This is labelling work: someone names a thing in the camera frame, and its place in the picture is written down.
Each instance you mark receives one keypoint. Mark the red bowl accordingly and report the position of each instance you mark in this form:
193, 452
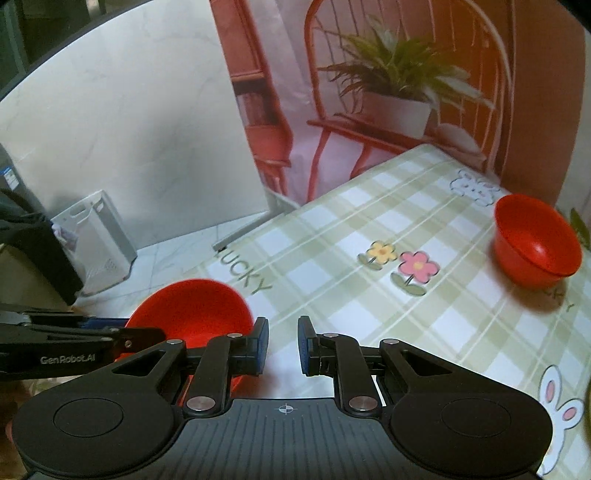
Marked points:
198, 311
534, 245

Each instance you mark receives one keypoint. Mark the white air purifier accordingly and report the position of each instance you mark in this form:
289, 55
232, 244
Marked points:
91, 230

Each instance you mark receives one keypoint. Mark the small green plate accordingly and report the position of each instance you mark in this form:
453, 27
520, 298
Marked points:
587, 415

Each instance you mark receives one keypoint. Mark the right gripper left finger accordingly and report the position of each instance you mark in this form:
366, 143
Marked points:
235, 355

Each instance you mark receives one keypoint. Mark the person's right hand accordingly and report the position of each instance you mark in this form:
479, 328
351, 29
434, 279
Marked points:
13, 396

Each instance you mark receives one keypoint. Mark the checkered bunny tablecloth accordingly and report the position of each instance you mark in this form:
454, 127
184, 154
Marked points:
405, 251

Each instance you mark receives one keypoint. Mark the printed room backdrop cloth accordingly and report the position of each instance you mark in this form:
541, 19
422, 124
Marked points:
328, 89

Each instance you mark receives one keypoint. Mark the black garment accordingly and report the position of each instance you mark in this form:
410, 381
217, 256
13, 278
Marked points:
32, 234

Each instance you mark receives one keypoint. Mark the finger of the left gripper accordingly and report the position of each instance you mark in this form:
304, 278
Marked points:
101, 322
136, 339

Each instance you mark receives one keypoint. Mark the white marble panel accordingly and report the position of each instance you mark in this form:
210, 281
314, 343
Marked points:
142, 108

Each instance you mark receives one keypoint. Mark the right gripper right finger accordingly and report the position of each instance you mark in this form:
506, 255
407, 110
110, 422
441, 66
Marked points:
339, 357

